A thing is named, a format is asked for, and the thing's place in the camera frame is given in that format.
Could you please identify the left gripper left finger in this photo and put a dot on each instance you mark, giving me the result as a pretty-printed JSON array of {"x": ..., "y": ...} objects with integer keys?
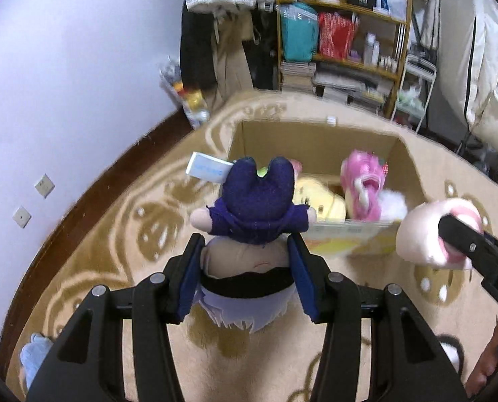
[{"x": 183, "y": 276}]

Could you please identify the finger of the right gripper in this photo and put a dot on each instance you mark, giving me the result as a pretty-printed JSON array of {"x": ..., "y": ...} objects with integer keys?
[{"x": 461, "y": 237}]

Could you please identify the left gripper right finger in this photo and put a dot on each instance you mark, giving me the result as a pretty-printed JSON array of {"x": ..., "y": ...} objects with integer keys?
[{"x": 310, "y": 274}]

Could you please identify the pink swirl roll plush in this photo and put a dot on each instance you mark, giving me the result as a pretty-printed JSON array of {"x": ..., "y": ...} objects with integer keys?
[{"x": 418, "y": 239}]

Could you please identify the navy-clothed white-haired doll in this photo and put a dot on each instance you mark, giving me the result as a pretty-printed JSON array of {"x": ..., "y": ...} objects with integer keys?
[{"x": 245, "y": 277}]

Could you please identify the pink strawberry bear plush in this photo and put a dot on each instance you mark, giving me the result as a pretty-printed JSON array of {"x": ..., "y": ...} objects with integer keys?
[{"x": 362, "y": 179}]

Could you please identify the beige patterned rug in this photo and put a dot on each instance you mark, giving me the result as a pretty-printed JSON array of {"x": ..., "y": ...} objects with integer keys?
[{"x": 106, "y": 309}]

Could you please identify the yellow plush toy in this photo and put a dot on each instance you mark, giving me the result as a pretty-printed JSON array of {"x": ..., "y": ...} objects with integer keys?
[{"x": 329, "y": 206}]

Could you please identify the white fluffy plush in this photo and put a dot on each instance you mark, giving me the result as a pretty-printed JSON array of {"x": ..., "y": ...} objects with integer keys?
[{"x": 393, "y": 206}]

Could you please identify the cardboard box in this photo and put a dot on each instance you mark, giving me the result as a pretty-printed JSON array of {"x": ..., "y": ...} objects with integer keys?
[{"x": 321, "y": 148}]

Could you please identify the clear bag of toys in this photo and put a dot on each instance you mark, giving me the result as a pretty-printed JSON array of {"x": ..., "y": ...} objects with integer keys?
[{"x": 191, "y": 100}]

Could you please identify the white small cart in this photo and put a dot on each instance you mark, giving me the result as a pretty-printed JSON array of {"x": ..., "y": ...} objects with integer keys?
[{"x": 414, "y": 92}]

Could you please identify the stack of books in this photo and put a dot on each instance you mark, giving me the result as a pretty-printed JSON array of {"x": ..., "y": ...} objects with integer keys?
[{"x": 342, "y": 85}]

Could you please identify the cream quilted chair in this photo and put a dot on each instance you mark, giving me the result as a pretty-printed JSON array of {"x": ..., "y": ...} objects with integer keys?
[{"x": 464, "y": 35}]

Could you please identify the wooden bookshelf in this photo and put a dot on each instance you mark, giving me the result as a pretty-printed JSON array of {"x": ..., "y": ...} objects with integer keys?
[{"x": 352, "y": 51}]

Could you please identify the red patterned bag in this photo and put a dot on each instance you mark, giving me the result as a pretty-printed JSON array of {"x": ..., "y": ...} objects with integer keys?
[{"x": 336, "y": 35}]

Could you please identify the teal bag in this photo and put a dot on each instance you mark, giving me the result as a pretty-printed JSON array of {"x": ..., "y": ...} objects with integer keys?
[{"x": 299, "y": 32}]

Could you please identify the beige hanging coat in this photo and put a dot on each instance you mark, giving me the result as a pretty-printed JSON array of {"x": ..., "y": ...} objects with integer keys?
[{"x": 230, "y": 63}]

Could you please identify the wall socket upper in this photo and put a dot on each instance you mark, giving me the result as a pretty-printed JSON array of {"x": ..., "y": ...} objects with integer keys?
[{"x": 44, "y": 186}]

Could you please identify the wall socket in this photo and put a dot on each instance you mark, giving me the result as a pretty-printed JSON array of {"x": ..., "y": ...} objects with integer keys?
[
  {"x": 44, "y": 186},
  {"x": 21, "y": 217}
]

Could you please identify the wall socket lower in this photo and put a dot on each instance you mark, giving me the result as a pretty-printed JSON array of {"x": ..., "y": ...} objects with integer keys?
[{"x": 21, "y": 217}]

